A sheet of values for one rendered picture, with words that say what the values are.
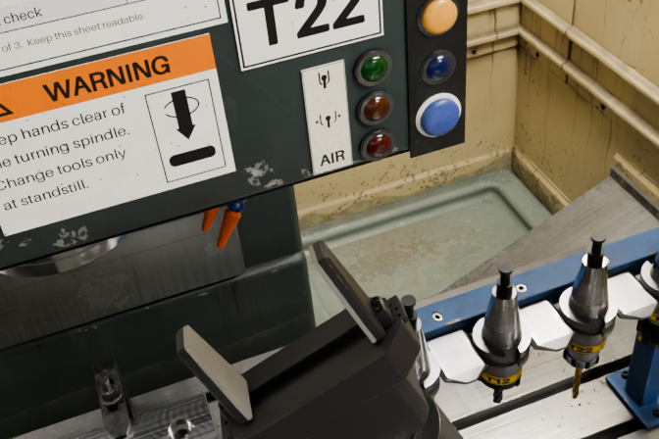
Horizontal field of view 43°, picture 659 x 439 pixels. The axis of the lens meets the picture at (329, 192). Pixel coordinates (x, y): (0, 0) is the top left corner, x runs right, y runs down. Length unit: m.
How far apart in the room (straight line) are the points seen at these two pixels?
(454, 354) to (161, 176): 0.48
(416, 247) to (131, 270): 0.79
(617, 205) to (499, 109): 0.46
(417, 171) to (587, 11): 0.59
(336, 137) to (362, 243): 1.44
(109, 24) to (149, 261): 0.97
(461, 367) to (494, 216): 1.19
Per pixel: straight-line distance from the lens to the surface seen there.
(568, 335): 0.98
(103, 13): 0.51
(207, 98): 0.54
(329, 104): 0.57
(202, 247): 1.46
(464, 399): 1.31
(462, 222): 2.07
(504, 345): 0.94
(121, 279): 1.47
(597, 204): 1.77
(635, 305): 1.02
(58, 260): 0.76
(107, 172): 0.56
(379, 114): 0.59
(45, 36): 0.51
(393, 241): 2.02
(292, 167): 0.59
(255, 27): 0.53
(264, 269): 1.56
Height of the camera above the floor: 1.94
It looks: 38 degrees down
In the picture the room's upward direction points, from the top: 6 degrees counter-clockwise
